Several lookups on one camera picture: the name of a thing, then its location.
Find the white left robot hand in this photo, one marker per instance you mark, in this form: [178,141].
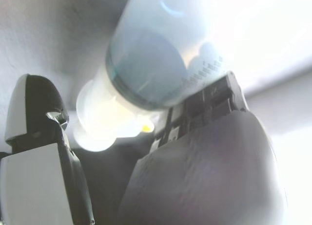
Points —
[195,174]

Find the large clear plastic syringe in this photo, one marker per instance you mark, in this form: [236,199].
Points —
[151,64]

